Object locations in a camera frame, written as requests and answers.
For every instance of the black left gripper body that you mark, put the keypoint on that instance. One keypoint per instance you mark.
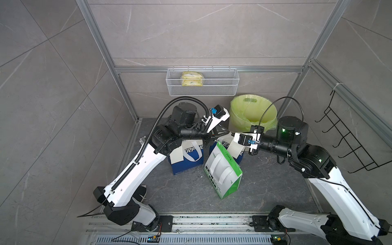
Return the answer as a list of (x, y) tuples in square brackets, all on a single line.
[(211, 131)]

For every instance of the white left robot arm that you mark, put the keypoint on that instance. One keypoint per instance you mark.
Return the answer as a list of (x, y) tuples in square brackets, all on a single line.
[(181, 139)]

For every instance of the blue white paper bag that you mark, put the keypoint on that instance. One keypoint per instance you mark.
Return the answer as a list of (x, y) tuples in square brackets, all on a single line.
[(225, 143), (193, 156)]

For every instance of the green trash bag liner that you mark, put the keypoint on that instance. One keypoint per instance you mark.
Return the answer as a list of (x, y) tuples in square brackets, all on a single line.
[(248, 110)]

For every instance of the green white paper bag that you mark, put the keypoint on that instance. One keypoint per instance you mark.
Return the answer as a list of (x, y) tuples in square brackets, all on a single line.
[(223, 171)]

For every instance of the black wire hook rack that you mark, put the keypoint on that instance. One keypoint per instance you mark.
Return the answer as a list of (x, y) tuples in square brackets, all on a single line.
[(356, 148)]

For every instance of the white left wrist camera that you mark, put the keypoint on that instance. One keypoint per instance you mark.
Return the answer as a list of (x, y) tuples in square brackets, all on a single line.
[(219, 114)]

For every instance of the yellow wet wipes pack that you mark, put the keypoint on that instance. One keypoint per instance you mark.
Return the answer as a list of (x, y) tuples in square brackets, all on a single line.
[(192, 78)]

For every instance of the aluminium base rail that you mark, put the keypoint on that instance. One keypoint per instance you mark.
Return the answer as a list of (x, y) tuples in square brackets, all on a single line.
[(193, 229)]

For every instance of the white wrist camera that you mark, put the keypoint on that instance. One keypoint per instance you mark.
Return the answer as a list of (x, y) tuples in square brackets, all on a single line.
[(219, 114), (249, 140)]

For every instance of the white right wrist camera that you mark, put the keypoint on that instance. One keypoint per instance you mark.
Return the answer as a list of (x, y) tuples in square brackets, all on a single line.
[(249, 140)]

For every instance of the small grey white gadget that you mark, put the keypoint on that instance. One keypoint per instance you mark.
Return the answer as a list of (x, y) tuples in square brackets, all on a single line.
[(142, 140)]

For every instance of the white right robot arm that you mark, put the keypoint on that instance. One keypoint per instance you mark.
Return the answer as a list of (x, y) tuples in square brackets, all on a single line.
[(352, 223)]

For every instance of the white wire mesh basket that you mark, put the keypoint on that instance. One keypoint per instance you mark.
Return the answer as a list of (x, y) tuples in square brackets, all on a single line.
[(217, 82)]

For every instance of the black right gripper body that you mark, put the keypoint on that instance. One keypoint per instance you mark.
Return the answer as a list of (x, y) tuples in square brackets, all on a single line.
[(256, 129)]

